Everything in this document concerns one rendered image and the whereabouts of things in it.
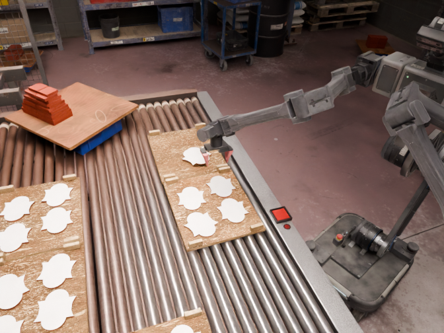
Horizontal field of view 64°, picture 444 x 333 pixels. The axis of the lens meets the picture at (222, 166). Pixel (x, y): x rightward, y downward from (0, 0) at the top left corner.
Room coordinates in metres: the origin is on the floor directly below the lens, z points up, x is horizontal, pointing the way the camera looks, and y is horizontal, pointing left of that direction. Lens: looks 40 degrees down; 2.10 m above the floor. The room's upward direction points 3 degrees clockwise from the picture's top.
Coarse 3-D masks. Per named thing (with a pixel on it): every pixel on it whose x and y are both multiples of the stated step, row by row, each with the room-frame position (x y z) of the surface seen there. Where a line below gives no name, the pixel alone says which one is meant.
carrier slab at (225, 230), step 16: (208, 176) 1.31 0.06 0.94; (224, 176) 1.32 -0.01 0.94; (176, 192) 1.19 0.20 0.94; (208, 192) 1.20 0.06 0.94; (240, 192) 1.21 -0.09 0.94; (176, 208) 1.09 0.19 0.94; (208, 208) 1.10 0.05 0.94; (224, 224) 1.01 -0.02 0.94; (240, 224) 1.01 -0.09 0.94; (192, 240) 0.91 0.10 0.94; (208, 240) 0.92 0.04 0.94; (224, 240) 0.93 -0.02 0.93
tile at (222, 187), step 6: (216, 180) 1.27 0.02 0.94; (222, 180) 1.28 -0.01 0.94; (228, 180) 1.28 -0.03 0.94; (210, 186) 1.23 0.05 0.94; (216, 186) 1.23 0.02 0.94; (222, 186) 1.23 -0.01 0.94; (228, 186) 1.24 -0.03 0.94; (216, 192) 1.19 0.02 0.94; (222, 192) 1.19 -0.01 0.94; (228, 192) 1.20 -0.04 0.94
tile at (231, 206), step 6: (222, 204) 1.12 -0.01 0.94; (228, 204) 1.12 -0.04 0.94; (234, 204) 1.12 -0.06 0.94; (240, 204) 1.12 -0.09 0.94; (222, 210) 1.08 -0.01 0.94; (228, 210) 1.08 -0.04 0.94; (234, 210) 1.08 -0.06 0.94; (240, 210) 1.09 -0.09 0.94; (228, 216) 1.05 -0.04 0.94; (234, 216) 1.05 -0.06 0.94; (240, 216) 1.05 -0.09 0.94; (234, 222) 1.02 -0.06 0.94; (240, 222) 1.02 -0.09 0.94
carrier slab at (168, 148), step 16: (192, 128) 1.73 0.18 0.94; (160, 144) 1.56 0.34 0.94; (176, 144) 1.56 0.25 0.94; (192, 144) 1.57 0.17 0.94; (160, 160) 1.42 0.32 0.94; (176, 160) 1.43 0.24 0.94; (224, 160) 1.45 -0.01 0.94; (160, 176) 1.29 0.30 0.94; (176, 176) 1.30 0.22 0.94; (192, 176) 1.31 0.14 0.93
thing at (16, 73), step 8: (0, 72) 2.17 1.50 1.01; (8, 72) 2.18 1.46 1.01; (16, 72) 2.20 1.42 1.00; (24, 72) 2.24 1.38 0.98; (0, 80) 2.07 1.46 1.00; (8, 80) 2.18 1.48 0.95; (16, 80) 2.19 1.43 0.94; (24, 80) 2.21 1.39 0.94; (0, 88) 2.00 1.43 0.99; (16, 88) 1.94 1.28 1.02; (0, 96) 1.87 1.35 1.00; (8, 96) 1.88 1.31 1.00; (16, 96) 1.90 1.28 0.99; (0, 104) 1.86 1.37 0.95; (8, 104) 1.87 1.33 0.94; (16, 104) 1.89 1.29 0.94
